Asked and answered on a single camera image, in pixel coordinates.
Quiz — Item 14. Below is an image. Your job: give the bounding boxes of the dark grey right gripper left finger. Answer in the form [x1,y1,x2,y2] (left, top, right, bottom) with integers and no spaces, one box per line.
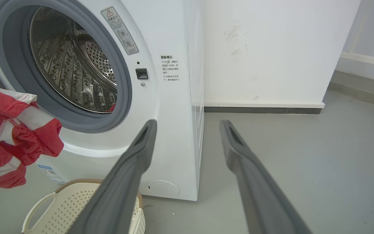
[68,119,157,234]

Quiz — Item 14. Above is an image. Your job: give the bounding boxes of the red and white striped garment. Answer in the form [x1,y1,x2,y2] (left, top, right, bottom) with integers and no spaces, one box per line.
[0,83,64,189]

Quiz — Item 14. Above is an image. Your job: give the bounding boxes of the warning sticker on washer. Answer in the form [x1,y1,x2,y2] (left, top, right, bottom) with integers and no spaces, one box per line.
[101,6,139,55]

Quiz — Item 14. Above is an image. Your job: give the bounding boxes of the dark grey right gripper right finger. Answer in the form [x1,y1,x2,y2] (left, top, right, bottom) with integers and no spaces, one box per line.
[220,120,313,234]

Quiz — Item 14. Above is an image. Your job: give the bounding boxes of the blue energy label sticker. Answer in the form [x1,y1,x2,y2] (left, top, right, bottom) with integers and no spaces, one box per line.
[37,164,66,184]

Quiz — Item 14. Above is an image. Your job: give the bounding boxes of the white front-load washing machine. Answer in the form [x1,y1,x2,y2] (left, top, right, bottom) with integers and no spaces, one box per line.
[0,0,205,201]

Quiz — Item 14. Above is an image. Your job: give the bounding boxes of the cream perforated laundry basket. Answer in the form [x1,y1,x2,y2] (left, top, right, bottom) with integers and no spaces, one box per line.
[22,178,146,234]

